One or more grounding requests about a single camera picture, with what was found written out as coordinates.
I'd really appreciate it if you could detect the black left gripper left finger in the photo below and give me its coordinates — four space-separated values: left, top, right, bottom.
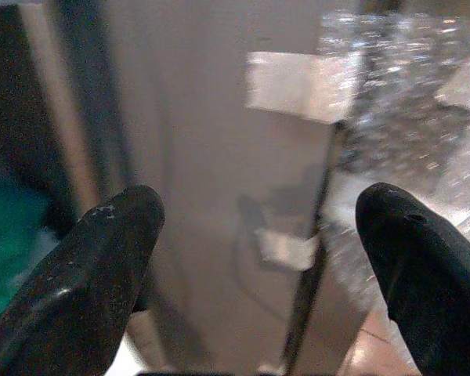
0 185 165 376

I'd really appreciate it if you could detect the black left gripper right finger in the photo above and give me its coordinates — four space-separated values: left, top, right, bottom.
354 183 470 376

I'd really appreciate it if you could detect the shiny crinkled plastic wrap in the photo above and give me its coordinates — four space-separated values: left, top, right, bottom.
319 9 470 240

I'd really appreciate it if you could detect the grey cabinet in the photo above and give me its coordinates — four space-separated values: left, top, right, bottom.
101 0 373 371

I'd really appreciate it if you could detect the teal cloth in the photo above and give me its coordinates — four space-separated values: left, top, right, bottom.
0 174 62 328

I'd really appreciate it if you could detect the white paper label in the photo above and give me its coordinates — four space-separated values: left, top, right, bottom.
244 50 363 125

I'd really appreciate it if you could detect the small white tag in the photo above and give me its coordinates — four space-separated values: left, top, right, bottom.
253 228 323 272

